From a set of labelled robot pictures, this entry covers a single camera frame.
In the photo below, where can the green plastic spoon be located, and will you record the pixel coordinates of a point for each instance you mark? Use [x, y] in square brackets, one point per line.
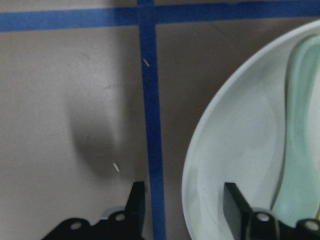
[298, 196]

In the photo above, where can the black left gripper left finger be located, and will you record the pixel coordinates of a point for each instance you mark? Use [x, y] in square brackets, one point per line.
[124, 224]

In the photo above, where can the white round plate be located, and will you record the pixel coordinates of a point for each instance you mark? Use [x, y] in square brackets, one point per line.
[240, 139]

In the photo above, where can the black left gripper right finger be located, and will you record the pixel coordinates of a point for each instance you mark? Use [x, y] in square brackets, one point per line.
[246, 223]

